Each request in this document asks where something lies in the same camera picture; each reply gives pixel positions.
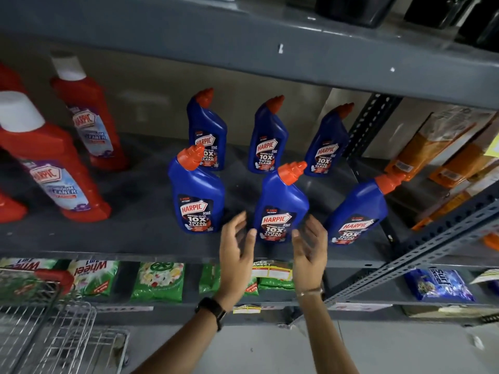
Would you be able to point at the person's right hand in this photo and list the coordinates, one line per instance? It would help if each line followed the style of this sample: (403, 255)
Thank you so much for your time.
(311, 260)

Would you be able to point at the person's left hand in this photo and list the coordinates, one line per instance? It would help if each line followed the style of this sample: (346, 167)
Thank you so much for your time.
(234, 260)

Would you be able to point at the person's right thumb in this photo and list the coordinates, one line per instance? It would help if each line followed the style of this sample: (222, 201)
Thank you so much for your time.
(297, 243)

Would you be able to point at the person's left thumb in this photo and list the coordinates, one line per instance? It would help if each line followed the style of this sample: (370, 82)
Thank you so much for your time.
(250, 242)

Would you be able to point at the person's left forearm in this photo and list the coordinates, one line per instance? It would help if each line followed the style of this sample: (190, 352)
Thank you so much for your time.
(187, 346)

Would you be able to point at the person's right forearm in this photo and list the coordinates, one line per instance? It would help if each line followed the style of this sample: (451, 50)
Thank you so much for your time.
(325, 334)

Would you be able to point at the group of blue cleaner bottles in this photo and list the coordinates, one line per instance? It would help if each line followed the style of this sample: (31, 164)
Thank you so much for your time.
(280, 206)

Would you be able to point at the green detergent packet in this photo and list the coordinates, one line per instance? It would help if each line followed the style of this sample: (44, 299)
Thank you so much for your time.
(275, 278)
(93, 276)
(23, 268)
(209, 278)
(158, 282)

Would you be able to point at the yellow shelf price label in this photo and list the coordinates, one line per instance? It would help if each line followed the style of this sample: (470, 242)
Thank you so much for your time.
(247, 309)

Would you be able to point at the black wrist watch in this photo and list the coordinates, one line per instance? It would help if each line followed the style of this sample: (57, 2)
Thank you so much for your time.
(212, 309)

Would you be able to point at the white shelf price label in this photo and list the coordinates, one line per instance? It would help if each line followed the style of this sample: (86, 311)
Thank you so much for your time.
(358, 306)
(124, 308)

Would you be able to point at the blue detergent packet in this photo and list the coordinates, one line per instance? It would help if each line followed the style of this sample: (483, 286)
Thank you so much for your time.
(438, 285)

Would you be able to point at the orange refill pouch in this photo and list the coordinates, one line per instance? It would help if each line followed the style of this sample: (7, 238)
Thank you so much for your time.
(429, 146)
(492, 241)
(464, 163)

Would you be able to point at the white and yellow tag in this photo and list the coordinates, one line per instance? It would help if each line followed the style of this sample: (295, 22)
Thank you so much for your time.
(486, 276)

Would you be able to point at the gray metal shelf rack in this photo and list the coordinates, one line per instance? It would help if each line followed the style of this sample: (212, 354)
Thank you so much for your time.
(249, 46)

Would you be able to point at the red white-capped cleaner bottle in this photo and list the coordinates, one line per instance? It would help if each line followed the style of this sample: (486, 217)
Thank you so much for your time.
(8, 79)
(54, 167)
(91, 120)
(9, 208)

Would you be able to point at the yellow hanging tag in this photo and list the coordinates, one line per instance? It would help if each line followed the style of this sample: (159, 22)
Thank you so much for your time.
(493, 147)

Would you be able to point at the black plastic container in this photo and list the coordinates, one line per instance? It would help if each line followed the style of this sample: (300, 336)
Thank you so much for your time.
(481, 31)
(438, 11)
(354, 9)

